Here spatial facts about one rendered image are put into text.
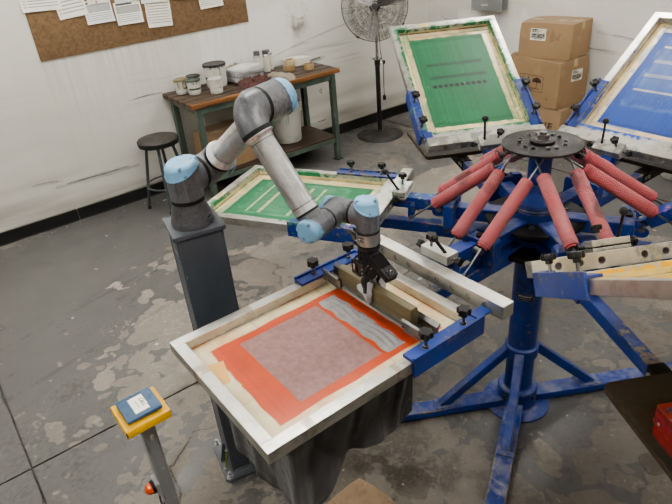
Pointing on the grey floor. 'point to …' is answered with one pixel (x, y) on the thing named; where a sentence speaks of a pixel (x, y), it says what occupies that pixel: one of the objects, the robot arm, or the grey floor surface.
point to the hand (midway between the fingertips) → (375, 298)
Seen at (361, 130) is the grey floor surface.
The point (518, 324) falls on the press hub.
